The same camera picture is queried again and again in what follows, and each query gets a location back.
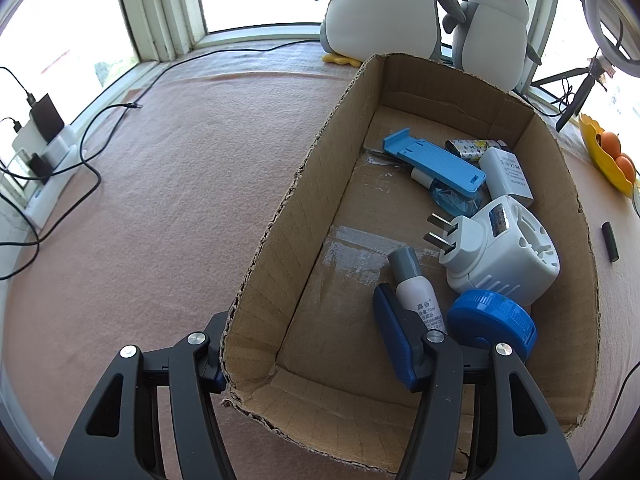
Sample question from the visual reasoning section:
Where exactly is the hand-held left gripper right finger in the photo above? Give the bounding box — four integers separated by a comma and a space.
372, 283, 581, 480

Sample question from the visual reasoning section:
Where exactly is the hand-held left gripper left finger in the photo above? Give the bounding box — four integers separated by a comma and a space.
52, 311, 238, 480

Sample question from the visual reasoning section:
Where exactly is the white tube grey cap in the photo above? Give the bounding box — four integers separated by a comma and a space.
387, 247, 448, 333

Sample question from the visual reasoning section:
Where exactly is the blue round lid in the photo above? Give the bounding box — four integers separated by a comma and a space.
446, 288, 537, 363

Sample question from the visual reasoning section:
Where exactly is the white plug-in vaporizer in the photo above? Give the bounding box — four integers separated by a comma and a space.
423, 195, 561, 306

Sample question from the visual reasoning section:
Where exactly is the small translucent blue bottle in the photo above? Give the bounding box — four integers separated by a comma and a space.
411, 167, 483, 216

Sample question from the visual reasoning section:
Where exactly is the brown cardboard box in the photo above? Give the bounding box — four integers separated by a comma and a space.
220, 52, 601, 476

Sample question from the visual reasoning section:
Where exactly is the blue phone stand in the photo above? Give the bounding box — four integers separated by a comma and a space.
382, 129, 487, 203

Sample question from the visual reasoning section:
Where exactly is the white USB wall charger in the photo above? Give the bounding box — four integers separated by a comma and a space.
479, 147, 535, 206

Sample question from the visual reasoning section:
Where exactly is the patterned white lighter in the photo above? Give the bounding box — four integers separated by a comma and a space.
444, 139, 510, 163

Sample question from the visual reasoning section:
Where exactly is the pink blanket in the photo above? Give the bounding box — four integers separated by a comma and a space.
0, 70, 640, 480

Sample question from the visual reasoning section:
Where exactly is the white power strip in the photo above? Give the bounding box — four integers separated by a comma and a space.
0, 130, 83, 231

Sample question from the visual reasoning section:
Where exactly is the small black stick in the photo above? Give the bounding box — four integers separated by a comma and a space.
601, 221, 620, 262

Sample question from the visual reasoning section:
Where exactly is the black plug adapter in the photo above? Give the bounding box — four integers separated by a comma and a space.
28, 154, 53, 183

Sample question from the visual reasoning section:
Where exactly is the yellow fruit bowl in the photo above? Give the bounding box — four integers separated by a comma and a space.
579, 113, 640, 198

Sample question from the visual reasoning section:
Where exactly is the white flat power bank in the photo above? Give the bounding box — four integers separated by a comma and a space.
12, 115, 76, 161

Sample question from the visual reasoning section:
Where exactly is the dark power bank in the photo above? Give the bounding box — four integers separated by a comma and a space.
30, 93, 66, 141

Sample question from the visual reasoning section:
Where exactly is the pale checkered cloth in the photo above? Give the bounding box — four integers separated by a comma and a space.
150, 37, 601, 161

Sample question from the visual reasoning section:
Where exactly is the black tripod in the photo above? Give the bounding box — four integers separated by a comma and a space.
531, 55, 616, 132

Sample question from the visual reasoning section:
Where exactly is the small penguin plush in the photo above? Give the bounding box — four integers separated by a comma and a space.
442, 0, 542, 93

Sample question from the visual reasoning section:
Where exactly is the large penguin plush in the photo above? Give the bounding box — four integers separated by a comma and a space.
312, 0, 467, 67

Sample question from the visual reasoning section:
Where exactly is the white window frame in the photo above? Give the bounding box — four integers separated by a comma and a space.
112, 0, 640, 111

